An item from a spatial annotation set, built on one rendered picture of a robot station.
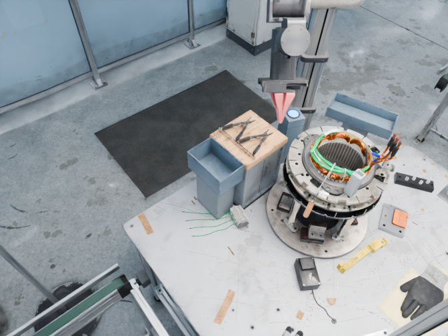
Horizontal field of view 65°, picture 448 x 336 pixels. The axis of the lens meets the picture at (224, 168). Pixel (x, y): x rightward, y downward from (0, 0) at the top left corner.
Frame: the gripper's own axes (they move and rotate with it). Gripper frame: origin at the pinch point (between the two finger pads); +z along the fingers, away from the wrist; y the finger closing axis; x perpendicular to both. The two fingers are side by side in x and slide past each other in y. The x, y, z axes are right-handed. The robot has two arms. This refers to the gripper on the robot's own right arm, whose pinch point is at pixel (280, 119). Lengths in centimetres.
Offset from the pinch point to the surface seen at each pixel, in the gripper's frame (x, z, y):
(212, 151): 41.4, 20.4, -14.9
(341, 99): 58, 5, 37
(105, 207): 128, 84, -83
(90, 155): 166, 61, -100
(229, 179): 25.2, 25.1, -9.7
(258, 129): 41.4, 12.4, 1.5
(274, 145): 34.5, 16.6, 6.2
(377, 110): 51, 8, 49
